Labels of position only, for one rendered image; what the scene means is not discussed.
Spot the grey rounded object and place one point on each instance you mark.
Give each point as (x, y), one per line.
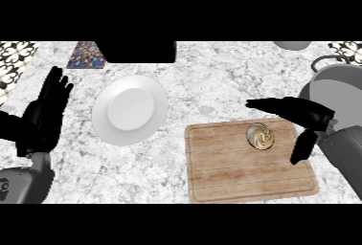
(292, 45)

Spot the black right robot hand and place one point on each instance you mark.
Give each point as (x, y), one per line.
(302, 112)

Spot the black white patterned tile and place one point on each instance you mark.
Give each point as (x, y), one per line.
(346, 51)
(14, 63)

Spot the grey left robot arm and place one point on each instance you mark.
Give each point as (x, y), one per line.
(26, 182)

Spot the white round plate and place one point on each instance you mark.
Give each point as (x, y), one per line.
(130, 110)

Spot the black rectangular appliance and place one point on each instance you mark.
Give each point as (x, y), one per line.
(139, 51)

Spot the wooden cutting board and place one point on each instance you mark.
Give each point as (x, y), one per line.
(246, 162)

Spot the cream swirl cupcake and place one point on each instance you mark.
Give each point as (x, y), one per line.
(260, 136)

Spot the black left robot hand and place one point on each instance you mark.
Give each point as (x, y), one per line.
(45, 115)

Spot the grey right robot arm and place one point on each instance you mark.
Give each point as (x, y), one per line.
(345, 156)

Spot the multicoloured speckled triangular object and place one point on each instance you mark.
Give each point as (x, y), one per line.
(86, 56)

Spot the grey pot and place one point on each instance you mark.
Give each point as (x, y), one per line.
(337, 95)

